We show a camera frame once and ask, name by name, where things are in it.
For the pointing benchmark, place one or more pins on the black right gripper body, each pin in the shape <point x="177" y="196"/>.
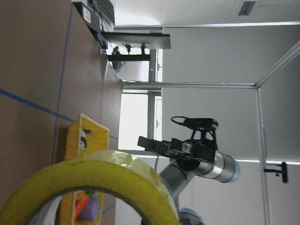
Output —
<point x="195" y="156"/>

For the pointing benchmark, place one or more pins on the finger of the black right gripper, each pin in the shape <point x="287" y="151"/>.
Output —
<point x="154" y="146"/>

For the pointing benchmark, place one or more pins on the yellow tape roll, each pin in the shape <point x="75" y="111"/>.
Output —
<point x="113" y="172"/>

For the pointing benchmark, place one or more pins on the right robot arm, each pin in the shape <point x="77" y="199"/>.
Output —
<point x="225" y="170"/>

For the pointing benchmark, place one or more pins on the yellow woven basket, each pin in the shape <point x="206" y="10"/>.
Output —
<point x="97" y="140"/>

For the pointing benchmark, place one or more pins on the panda figurine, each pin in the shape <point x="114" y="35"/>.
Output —
<point x="83" y="141"/>

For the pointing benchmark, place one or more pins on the toy carrot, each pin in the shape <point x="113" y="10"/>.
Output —
<point x="82" y="199"/>

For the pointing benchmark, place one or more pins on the purple foam block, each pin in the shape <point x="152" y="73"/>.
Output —
<point x="90" y="211"/>

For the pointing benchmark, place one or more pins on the black monitor on stand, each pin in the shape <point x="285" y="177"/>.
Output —
<point x="139" y="40"/>

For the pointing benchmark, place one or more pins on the black keyboard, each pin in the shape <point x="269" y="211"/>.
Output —
<point x="104" y="8"/>

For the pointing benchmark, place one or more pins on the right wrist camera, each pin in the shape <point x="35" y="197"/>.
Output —
<point x="201" y="123"/>

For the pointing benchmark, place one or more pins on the black mounted side camera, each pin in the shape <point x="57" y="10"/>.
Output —
<point x="283" y="171"/>

